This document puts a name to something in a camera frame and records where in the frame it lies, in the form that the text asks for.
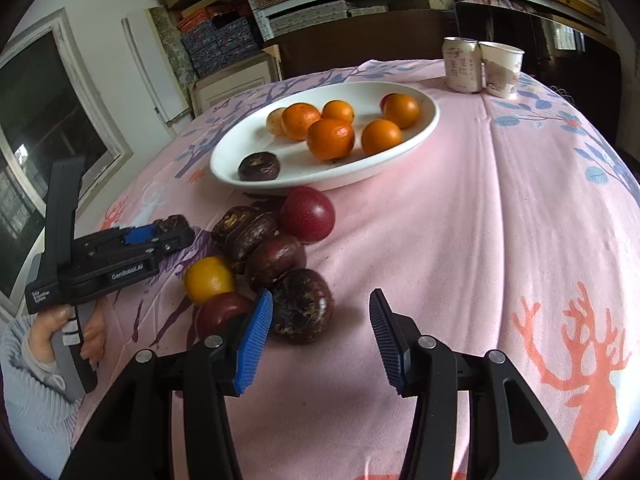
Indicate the white drink can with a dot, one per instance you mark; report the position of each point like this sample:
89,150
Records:
463,64

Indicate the grey knitted sleeve forearm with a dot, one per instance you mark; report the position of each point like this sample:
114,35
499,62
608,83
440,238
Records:
41,417

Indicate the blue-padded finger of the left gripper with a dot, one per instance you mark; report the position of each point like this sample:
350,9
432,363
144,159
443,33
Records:
142,234
163,245

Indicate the small red cherry tomato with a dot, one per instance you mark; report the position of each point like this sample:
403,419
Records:
384,100

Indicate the blue patterned storage boxes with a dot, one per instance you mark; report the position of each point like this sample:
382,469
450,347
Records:
212,47

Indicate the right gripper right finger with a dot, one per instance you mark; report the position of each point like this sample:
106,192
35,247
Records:
397,337

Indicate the framed picture leaning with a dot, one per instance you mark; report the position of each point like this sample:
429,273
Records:
261,68

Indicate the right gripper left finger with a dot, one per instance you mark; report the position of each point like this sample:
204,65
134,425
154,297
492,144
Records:
242,354

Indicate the yellow-orange pale fruit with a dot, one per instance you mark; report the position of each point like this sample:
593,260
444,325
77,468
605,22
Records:
274,122

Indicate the red plum front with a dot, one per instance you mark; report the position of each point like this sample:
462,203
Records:
308,215

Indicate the dark red plum back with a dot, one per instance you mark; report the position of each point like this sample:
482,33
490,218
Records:
215,313

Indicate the left hand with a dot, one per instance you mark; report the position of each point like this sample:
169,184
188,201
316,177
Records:
51,321

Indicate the dark purple mangosteen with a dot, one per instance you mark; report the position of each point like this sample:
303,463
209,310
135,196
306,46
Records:
259,166

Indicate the white oval plate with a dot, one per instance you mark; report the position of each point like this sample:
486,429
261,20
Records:
300,167

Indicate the large orange persimmon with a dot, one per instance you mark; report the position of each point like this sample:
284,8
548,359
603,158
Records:
330,139

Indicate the small orange back tangerine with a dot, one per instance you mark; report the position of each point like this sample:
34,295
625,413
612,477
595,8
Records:
206,279

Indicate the small orange tangerine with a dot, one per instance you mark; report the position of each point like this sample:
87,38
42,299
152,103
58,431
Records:
206,279
338,110

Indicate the dark wooden board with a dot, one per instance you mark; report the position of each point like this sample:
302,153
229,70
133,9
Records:
391,36

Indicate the yellow orange fruit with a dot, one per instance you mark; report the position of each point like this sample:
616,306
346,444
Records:
403,110

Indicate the dark purple plum centre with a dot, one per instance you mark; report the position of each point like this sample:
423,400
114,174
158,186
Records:
272,259

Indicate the white paper cup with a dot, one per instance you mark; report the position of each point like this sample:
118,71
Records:
502,64

